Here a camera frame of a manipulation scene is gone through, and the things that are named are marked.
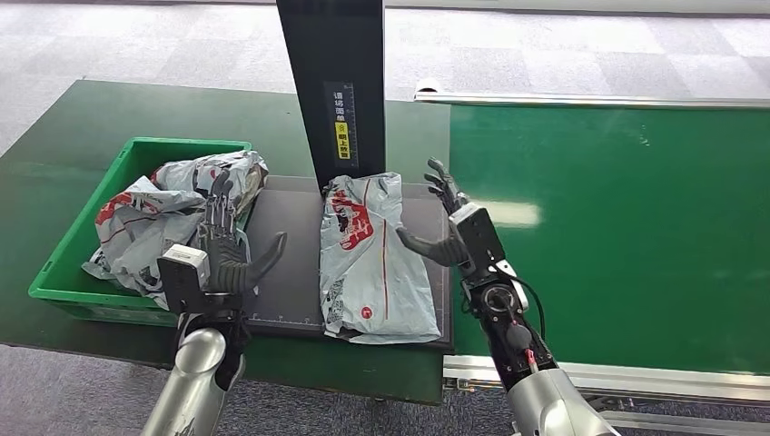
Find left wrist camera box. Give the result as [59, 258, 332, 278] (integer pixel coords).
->
[157, 243, 212, 316]

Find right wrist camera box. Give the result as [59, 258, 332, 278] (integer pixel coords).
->
[448, 203, 508, 278]

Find grey package with red print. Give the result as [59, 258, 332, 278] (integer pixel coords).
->
[319, 173, 442, 346]

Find silver conveyor frame beam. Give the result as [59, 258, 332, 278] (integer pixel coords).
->
[577, 393, 770, 436]

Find green plastic crate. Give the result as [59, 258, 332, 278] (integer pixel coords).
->
[28, 136, 254, 329]

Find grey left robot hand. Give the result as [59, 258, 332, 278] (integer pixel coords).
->
[197, 168, 289, 297]

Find black scan pad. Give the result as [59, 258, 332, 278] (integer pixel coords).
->
[243, 174, 455, 353]

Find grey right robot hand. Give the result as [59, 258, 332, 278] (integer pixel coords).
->
[395, 157, 471, 268]

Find yellow black column label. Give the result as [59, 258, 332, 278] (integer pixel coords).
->
[323, 81, 360, 170]

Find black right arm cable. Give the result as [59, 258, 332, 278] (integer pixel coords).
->
[509, 275, 547, 345]

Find green conveyor belt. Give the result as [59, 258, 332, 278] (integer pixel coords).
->
[449, 103, 770, 375]

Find black scanner column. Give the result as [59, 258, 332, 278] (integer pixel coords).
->
[276, 0, 387, 195]

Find silver conveyor side rail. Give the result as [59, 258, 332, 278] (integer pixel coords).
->
[413, 78, 770, 110]
[443, 354, 770, 402]

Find crumpled grey red package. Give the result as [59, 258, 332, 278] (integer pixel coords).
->
[150, 150, 270, 219]
[81, 174, 207, 311]

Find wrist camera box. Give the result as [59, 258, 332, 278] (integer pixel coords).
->
[448, 203, 508, 278]
[157, 243, 212, 316]

